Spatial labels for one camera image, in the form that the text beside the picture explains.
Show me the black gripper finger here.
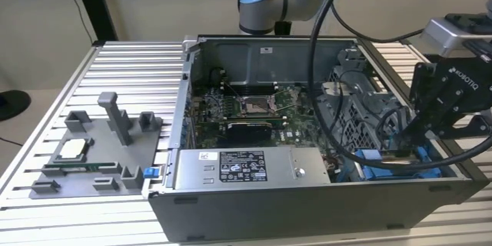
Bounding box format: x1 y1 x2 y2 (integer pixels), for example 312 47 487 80
395 62 440 147
424 107 492 141

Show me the black disk wire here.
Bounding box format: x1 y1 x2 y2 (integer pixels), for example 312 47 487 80
376 107 411 151

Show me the hard disk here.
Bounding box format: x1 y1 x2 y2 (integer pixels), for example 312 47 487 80
352 145 444 183

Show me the grey metal disk bay cage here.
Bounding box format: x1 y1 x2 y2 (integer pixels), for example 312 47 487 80
312 64 420 156

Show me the green motherboard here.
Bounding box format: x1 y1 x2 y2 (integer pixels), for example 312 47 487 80
190 83 336 150

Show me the CPU socket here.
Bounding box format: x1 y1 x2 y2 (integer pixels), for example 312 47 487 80
239 95 278 115

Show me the black graphics card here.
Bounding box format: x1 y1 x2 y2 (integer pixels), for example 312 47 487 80
226 122 275 147

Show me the grey open PC case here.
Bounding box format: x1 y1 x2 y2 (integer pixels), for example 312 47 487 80
142 34 490 243

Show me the silver power supply unit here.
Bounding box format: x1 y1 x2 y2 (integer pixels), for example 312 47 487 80
172 147 332 191

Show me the blue case latch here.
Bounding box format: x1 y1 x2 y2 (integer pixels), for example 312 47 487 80
142 166 162 179

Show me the grey parts rack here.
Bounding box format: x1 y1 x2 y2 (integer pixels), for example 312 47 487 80
28 91 166 200

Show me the green RAM stick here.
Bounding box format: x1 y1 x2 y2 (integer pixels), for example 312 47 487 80
43 162 119 172

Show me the silver CPU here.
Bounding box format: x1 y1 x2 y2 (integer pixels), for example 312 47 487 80
56 139 90 160

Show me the black round stand base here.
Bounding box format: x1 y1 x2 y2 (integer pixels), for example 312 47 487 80
0 89 32 122

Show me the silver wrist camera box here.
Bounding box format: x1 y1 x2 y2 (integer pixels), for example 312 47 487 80
419 12 492 58

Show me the black wire over cage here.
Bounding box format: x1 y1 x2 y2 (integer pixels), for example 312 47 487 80
326 69 370 150

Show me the thin black camera cable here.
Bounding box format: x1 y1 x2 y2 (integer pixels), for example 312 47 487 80
330 0 424 44

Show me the thick black cable hose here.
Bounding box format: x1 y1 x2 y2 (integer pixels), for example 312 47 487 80
307 0 492 169

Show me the red and black wire bundle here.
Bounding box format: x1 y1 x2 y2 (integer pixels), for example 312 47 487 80
322 155 344 175

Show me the locking lever wire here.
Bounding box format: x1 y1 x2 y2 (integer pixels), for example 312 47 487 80
224 82 247 101

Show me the black metal post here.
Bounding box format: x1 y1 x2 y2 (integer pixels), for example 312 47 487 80
70 0 119 42

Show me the thin black wall cable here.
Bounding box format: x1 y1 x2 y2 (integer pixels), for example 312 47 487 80
60 0 98 46

